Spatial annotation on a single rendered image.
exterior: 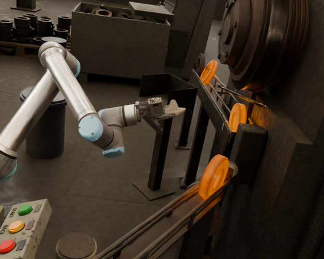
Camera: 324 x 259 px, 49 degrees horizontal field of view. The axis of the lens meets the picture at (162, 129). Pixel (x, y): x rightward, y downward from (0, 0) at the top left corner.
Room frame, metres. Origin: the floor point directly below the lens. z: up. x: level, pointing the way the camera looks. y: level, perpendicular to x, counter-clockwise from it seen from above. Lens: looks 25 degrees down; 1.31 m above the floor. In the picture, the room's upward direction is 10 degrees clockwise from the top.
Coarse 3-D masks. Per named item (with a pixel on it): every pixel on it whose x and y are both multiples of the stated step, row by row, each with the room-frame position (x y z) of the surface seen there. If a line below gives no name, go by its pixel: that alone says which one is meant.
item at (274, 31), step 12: (276, 0) 1.33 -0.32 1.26; (288, 0) 1.34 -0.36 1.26; (276, 12) 1.30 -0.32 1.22; (288, 12) 1.31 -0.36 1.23; (276, 24) 1.29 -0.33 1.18; (264, 36) 1.29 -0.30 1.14; (276, 36) 1.28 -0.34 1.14; (264, 48) 1.27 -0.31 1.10; (276, 48) 1.28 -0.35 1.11; (264, 60) 1.28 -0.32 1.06; (276, 60) 1.29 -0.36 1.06; (252, 72) 1.32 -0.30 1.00; (264, 72) 1.31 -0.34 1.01; (240, 84) 1.42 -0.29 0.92; (252, 84) 1.36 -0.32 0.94
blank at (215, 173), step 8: (216, 160) 0.99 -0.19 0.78; (224, 160) 1.01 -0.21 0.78; (208, 168) 0.96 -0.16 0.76; (216, 168) 0.96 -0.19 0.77; (224, 168) 1.03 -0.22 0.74; (208, 176) 0.95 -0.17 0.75; (216, 176) 0.97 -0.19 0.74; (224, 176) 1.05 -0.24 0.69; (200, 184) 0.94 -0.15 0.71; (208, 184) 0.93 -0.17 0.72; (216, 184) 1.01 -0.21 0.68; (200, 192) 0.95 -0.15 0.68; (208, 192) 0.94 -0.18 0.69
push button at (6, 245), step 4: (8, 240) 0.69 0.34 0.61; (12, 240) 0.69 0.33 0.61; (0, 244) 0.68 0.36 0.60; (4, 244) 0.67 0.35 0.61; (8, 244) 0.67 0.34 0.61; (12, 244) 0.67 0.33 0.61; (0, 248) 0.66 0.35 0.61; (4, 248) 0.66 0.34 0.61; (8, 248) 0.66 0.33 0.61; (0, 252) 0.66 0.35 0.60; (4, 252) 0.65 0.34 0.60
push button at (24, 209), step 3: (27, 204) 0.84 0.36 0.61; (21, 207) 0.83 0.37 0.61; (24, 207) 0.82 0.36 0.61; (27, 207) 0.82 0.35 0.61; (30, 207) 0.82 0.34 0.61; (18, 210) 0.82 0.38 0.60; (21, 210) 0.81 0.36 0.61; (24, 210) 0.81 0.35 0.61; (27, 210) 0.81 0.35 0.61; (21, 213) 0.80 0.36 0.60; (24, 213) 0.80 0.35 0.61
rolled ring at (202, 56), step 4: (200, 56) 2.57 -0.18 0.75; (204, 56) 2.55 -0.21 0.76; (200, 60) 2.54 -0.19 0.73; (204, 60) 2.52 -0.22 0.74; (196, 64) 2.66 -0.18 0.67; (200, 64) 2.51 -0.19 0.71; (204, 64) 2.50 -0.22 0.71; (196, 68) 2.63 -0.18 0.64; (200, 68) 2.49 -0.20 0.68; (204, 68) 2.49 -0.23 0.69; (196, 72) 2.60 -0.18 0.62; (200, 72) 2.49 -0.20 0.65; (200, 76) 2.50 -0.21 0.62
